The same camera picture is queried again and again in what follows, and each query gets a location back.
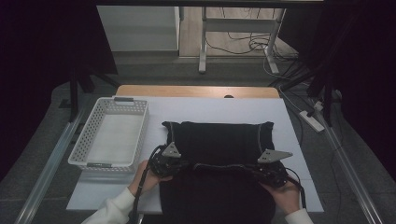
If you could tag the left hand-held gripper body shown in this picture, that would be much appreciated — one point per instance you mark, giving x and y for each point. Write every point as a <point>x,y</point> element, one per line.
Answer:
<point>166,165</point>

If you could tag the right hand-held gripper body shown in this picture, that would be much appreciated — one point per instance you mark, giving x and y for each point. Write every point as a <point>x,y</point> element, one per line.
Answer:
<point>274,174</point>

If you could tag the dark navy knit vest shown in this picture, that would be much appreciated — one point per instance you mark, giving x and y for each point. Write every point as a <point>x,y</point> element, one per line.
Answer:
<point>218,143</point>

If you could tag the white perforated plastic basket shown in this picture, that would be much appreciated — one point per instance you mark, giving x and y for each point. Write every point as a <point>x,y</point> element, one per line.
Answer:
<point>124,107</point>

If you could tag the person's right hand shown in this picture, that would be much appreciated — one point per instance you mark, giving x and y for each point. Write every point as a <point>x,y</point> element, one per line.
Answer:
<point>286,196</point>

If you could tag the person's left hand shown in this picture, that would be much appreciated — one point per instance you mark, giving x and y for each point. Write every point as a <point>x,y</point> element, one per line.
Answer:
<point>148,182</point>

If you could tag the white power strip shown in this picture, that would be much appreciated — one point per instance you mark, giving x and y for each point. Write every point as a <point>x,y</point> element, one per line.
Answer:
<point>311,121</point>

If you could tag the wooden table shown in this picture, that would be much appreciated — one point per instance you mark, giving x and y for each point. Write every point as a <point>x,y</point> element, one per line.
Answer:
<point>186,90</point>

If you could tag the black table grommet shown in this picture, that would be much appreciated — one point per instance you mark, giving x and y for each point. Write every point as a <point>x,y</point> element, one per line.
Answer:
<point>229,96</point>

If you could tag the white plug adapter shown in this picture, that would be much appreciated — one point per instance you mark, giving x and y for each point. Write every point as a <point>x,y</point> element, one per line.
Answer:
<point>318,105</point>

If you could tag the black metal stand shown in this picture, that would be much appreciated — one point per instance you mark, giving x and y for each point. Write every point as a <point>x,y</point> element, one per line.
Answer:
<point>73,93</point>
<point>327,99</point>

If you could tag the white cabinet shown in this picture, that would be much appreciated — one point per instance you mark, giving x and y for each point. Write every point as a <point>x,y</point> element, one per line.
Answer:
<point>140,28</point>

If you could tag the dark curtain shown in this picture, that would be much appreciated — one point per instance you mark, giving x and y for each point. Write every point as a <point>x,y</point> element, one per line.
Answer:
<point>31,62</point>
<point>367,62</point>

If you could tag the black overhead bar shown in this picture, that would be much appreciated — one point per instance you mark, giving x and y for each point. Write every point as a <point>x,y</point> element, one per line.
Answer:
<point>202,2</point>

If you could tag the aluminium rail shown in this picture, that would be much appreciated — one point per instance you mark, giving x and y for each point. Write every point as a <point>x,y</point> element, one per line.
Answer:
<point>49,169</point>
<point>351,174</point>

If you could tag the white metal desk frame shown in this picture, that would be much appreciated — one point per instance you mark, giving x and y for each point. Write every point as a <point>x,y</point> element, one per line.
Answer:
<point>239,25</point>

